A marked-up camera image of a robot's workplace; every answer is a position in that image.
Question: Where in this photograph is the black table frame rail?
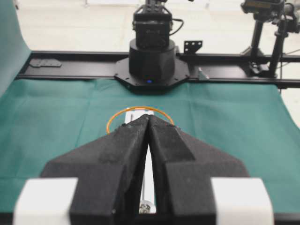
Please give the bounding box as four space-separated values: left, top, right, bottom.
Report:
17 51 300 90

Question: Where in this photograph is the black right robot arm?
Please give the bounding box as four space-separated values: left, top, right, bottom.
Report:
118 0 249 225

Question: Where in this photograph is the aluminium extrusion rail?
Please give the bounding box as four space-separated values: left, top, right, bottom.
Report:
125 109 156 205

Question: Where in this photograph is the green cloth mat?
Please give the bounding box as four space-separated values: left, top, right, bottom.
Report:
0 0 300 213

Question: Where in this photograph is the black camera stand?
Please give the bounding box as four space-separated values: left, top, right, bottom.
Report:
240 0 300 78

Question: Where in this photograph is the near silver knob shaft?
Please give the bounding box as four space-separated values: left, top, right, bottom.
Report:
139 200 157 214

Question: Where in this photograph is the orange rubber band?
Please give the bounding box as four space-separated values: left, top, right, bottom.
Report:
105 106 174 134

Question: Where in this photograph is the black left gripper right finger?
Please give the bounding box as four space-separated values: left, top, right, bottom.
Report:
148 115 249 225

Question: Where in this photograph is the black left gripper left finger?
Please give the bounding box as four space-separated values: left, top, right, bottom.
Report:
41 115 150 225

